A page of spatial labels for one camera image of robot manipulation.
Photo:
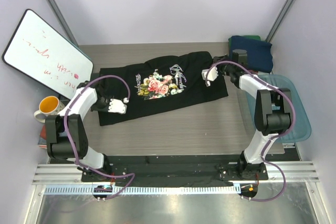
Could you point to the folded navy t-shirt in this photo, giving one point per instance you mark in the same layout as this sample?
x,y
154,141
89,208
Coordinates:
x,y
253,54

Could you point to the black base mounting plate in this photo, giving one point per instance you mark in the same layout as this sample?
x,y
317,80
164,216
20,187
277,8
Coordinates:
x,y
185,170

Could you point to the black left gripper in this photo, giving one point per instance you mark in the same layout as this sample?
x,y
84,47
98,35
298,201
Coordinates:
x,y
105,103

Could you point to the stack of books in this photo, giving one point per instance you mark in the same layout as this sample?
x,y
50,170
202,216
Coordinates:
x,y
42,142

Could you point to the right aluminium corner post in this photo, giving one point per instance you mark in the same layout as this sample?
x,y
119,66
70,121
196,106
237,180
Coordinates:
x,y
288,4

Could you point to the aluminium rail frame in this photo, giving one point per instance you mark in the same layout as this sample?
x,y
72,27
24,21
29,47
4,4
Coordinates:
x,y
179,189

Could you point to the left aluminium corner post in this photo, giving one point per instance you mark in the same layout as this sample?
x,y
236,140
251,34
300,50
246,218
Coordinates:
x,y
59,16

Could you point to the white mug orange inside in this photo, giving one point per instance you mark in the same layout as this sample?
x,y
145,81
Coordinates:
x,y
50,105

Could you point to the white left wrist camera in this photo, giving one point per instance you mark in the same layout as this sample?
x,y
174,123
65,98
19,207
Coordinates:
x,y
118,106

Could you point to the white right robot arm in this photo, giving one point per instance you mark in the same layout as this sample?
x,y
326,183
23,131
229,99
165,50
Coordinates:
x,y
274,116

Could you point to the black printed t-shirt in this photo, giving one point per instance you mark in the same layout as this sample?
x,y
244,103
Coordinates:
x,y
160,85

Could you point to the aluminium corner post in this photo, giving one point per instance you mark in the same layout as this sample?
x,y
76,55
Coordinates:
x,y
59,16
288,4

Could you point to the blue transparent plastic bin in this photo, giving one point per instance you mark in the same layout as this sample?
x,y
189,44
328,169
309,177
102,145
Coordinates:
x,y
302,128

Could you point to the whiteboard with red writing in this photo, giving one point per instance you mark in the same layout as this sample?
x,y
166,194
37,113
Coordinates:
x,y
39,51

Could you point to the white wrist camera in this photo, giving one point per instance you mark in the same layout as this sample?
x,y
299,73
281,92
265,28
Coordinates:
x,y
118,106
209,75

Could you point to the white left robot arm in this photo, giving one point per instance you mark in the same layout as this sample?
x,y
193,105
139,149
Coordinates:
x,y
65,133

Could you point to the folded green t-shirt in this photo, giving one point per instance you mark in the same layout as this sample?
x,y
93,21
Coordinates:
x,y
255,37

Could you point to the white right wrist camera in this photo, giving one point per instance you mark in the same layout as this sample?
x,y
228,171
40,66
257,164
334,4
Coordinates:
x,y
209,75

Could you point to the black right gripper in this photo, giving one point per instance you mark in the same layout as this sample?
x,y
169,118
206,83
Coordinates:
x,y
219,67

